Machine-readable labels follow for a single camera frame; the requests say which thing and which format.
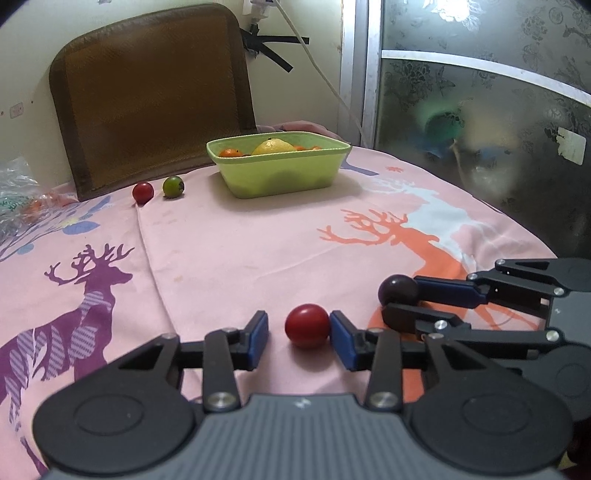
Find dark purple cherry tomato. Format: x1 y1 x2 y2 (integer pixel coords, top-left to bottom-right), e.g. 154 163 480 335
378 274 420 306

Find red cherry tomato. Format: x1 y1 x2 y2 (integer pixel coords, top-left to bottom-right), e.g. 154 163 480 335
131 182 154 206
284 304 331 349

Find green cherry tomato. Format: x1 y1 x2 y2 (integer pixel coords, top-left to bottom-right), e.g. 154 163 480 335
162 176 185 200

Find pink deer print bedsheet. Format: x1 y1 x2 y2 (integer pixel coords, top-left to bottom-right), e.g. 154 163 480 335
1 148 551 479

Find frosted glass sliding door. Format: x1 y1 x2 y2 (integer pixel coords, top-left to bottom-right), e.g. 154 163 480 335
338 1 590 257

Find green plastic basket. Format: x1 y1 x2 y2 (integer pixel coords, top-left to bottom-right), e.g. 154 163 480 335
206 131 352 199

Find yellow lemon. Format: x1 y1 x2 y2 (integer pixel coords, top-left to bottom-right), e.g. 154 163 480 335
252 138 297 155

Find clear plastic bag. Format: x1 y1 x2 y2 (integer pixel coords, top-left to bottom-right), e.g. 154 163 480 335
1 157 79 247

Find orange fruit in basket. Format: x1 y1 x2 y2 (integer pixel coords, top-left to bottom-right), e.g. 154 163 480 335
218 148 243 158

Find black tape strips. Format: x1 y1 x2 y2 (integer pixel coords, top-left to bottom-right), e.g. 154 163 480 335
239 25 312 74

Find brown woven seat cushion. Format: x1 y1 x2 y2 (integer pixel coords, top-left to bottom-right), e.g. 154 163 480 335
49 3 256 201

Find white power strip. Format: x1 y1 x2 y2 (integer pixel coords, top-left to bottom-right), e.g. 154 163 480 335
242 0 279 23

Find white wall socket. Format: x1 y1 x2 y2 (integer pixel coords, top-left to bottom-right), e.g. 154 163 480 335
10 102 24 119

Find white power cable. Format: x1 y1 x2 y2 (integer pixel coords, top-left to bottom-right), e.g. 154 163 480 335
269 0 371 145

